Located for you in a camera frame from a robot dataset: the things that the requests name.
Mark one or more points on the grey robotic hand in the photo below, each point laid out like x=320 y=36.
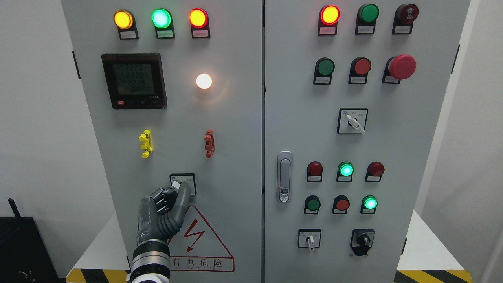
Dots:
x=161 y=215

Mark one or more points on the white selector switch door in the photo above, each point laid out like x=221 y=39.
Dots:
x=184 y=177

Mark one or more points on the silver black robot forearm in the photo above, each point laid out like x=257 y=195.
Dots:
x=151 y=263

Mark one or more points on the dark red indicator light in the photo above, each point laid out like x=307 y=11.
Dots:
x=314 y=172

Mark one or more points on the green lit indicator light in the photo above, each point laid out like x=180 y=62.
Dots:
x=163 y=23

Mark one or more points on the yellow indicator light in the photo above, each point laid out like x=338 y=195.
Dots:
x=126 y=25

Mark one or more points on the orange-red indicator light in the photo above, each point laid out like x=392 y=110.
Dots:
x=199 y=23

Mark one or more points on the red lit indicator light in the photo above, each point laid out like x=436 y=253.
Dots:
x=328 y=20

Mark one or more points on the dark green indicator light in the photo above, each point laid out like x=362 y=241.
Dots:
x=366 y=19

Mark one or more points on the red electric hazard sticker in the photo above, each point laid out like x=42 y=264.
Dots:
x=198 y=248

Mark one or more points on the white platform with hazard stripes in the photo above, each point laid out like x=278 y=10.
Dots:
x=424 y=260

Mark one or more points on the yellow terminal block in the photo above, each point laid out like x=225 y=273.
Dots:
x=146 y=143

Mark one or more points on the red terminal block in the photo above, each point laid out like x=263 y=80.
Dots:
x=209 y=143

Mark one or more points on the left grey cabinet door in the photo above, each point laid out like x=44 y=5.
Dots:
x=229 y=184

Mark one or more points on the grey cabinet door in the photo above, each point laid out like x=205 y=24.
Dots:
x=229 y=184
x=302 y=118

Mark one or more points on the black digital power meter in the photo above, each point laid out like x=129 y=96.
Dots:
x=135 y=80

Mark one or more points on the black box with antenna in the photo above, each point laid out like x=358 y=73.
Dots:
x=23 y=255

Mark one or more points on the clear white lamp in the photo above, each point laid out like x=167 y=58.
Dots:
x=204 y=81

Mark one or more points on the small green push button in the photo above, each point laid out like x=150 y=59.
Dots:
x=312 y=205

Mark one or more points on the small red push button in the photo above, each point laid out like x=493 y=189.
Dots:
x=341 y=204

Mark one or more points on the green lit small indicator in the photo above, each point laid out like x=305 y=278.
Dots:
x=345 y=172

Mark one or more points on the green lit push button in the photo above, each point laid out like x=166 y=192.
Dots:
x=368 y=205

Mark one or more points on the dark red small indicator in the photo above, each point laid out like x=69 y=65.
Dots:
x=375 y=172

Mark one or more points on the right grey cabinet door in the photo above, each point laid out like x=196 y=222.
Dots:
x=302 y=118

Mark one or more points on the red emergency stop button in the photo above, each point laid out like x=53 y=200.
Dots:
x=398 y=68

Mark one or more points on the dark red buzzer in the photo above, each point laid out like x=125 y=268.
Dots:
x=405 y=15

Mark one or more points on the silver door handle lock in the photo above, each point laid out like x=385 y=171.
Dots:
x=284 y=168

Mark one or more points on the white selector switch lower right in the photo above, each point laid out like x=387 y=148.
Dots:
x=309 y=238

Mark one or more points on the white selector switch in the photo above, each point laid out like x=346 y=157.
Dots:
x=309 y=238
x=352 y=121

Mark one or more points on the black rotary selector switch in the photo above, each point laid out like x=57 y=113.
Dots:
x=361 y=241

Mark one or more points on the white selector switch upper right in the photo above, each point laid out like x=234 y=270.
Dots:
x=352 y=121

